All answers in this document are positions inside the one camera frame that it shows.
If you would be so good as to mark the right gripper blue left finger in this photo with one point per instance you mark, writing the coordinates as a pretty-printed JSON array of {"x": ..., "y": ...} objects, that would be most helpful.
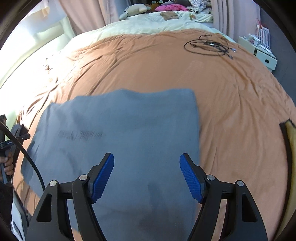
[{"x": 99, "y": 176}]

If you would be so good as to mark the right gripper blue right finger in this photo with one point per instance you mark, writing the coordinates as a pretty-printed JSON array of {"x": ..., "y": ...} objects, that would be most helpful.
[{"x": 194, "y": 177}]

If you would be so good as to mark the grey t-shirt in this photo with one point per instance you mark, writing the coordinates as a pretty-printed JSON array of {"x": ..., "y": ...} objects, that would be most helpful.
[{"x": 146, "y": 196}]

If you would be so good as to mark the left hand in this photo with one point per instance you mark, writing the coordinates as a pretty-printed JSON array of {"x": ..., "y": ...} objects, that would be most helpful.
[{"x": 8, "y": 164}]

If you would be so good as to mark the orange-brown duvet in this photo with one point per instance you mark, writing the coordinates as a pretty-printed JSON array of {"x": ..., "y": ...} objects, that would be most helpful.
[{"x": 241, "y": 104}]

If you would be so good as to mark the folded olive garment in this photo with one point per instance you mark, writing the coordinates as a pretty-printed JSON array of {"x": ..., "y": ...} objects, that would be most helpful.
[{"x": 287, "y": 226}]

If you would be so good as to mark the white bedside cabinet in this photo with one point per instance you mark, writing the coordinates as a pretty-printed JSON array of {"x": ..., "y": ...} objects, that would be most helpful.
[{"x": 268, "y": 59}]

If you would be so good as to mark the pink curtain left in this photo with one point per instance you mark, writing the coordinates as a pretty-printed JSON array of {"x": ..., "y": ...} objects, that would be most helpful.
[{"x": 87, "y": 15}]

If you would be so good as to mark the pink curtain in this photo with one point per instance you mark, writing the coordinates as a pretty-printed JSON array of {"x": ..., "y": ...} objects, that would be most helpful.
[
  {"x": 235, "y": 18},
  {"x": 87, "y": 15}
]

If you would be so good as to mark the red white striped bag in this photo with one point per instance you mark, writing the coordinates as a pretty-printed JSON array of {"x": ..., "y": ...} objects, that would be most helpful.
[{"x": 263, "y": 34}]

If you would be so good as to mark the pink curtain right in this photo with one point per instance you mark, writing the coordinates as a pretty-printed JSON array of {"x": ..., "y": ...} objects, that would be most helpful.
[{"x": 235, "y": 18}]

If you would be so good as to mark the brown teddy bear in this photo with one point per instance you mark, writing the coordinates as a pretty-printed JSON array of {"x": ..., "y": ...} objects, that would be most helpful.
[{"x": 169, "y": 15}]

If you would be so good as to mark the floral patterned cloth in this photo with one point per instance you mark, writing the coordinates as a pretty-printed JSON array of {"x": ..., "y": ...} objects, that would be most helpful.
[{"x": 198, "y": 6}]

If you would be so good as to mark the pink garment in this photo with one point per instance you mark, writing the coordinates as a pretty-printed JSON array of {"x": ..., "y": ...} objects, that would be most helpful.
[{"x": 171, "y": 7}]

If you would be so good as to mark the beige plush toy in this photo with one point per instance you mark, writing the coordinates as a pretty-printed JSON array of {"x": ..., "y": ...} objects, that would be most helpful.
[{"x": 133, "y": 10}]

